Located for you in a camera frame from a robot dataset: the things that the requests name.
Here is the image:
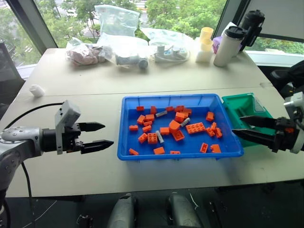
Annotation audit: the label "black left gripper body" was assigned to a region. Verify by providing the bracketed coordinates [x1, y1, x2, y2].
[62, 123, 84, 154]

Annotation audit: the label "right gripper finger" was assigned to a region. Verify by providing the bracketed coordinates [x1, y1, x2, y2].
[231, 128, 278, 150]
[239, 114, 278, 131]

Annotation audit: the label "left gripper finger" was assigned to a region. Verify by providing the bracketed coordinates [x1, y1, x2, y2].
[79, 122, 106, 133]
[80, 140, 114, 155]

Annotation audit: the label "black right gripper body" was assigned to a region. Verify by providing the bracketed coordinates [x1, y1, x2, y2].
[272, 117, 298, 153]

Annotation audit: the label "green plastic bin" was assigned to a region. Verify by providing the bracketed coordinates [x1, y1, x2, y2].
[221, 92, 274, 148]

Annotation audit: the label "black office chair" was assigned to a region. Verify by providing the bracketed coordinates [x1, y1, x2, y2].
[270, 60, 304, 98]

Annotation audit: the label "small white roll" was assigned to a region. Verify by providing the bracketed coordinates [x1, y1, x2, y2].
[29, 84, 46, 97]

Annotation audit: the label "orange studded plastic toy brick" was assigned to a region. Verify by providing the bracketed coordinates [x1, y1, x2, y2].
[185, 122, 206, 135]

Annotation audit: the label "grey rounded robot leg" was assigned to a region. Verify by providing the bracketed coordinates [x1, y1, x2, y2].
[106, 193, 138, 228]
[165, 191, 203, 228]

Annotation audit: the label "bag of pinkish items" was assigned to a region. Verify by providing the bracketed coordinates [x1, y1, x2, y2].
[65, 37, 113, 67]

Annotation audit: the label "bag of grey parts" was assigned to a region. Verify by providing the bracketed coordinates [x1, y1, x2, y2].
[96, 32, 150, 71]

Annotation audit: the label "blue plastic tray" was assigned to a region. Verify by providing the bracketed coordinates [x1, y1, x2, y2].
[117, 93, 245, 162]

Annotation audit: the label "white tumbler black lid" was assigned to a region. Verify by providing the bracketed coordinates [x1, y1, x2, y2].
[213, 26, 246, 67]

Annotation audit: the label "orange square block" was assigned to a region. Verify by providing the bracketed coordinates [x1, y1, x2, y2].
[174, 112, 189, 123]
[171, 130, 185, 142]

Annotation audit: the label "purple object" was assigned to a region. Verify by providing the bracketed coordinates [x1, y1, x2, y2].
[211, 36, 224, 55]

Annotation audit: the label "black monitor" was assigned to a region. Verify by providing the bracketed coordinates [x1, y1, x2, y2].
[0, 39, 26, 119]

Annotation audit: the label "black travel mug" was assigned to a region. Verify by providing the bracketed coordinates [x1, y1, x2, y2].
[239, 9, 266, 52]

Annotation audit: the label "stacked yellow cups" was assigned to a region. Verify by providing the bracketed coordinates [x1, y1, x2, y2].
[199, 26, 215, 52]

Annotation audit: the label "white power strip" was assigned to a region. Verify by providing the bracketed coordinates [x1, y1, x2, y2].
[153, 45, 189, 63]

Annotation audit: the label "tall clear plastic bag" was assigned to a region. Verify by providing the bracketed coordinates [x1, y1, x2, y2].
[94, 4, 141, 40]

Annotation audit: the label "bag with power strip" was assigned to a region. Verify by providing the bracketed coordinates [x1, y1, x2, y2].
[140, 27, 191, 64]

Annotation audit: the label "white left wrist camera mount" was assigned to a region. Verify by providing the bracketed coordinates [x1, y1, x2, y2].
[54, 99, 82, 155]

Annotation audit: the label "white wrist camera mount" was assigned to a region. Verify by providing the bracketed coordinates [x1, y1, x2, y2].
[54, 99, 82, 155]
[283, 91, 304, 127]

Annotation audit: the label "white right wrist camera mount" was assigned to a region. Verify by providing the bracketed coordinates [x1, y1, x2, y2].
[283, 91, 304, 127]

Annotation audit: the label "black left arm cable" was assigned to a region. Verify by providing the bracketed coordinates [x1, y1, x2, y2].
[3, 102, 65, 228]

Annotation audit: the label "dark window frame post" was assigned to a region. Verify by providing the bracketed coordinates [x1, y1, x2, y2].
[216, 0, 253, 42]
[4, 0, 58, 56]

